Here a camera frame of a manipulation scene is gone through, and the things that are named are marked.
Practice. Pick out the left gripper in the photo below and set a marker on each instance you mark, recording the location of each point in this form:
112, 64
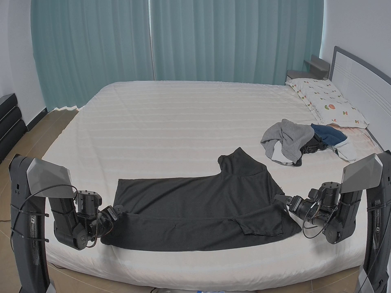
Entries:
108, 221

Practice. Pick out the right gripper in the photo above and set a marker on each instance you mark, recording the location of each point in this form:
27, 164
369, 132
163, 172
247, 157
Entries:
305, 209

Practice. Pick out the black T-shirt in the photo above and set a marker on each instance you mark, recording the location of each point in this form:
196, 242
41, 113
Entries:
198, 206

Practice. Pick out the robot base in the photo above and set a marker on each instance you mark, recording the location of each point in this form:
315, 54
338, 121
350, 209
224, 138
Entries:
210, 292

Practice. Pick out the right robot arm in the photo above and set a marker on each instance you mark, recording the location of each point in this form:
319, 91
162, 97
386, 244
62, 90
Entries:
363, 172

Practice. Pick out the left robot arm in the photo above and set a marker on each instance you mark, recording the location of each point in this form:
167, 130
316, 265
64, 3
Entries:
45, 175

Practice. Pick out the pile of clothes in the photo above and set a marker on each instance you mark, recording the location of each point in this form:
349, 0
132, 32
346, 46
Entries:
293, 133

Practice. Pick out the bed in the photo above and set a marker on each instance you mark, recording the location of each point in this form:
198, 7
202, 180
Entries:
183, 117

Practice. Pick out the white printed pillow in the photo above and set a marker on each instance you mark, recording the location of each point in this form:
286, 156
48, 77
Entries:
326, 99

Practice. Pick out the grey bedside table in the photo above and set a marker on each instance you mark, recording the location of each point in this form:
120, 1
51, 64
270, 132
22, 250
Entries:
296, 73

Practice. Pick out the black chest of drawers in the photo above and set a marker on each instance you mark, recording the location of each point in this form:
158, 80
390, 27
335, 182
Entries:
10, 121

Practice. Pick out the blue-green curtain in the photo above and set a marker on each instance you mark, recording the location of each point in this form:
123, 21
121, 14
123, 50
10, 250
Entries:
91, 41
238, 26

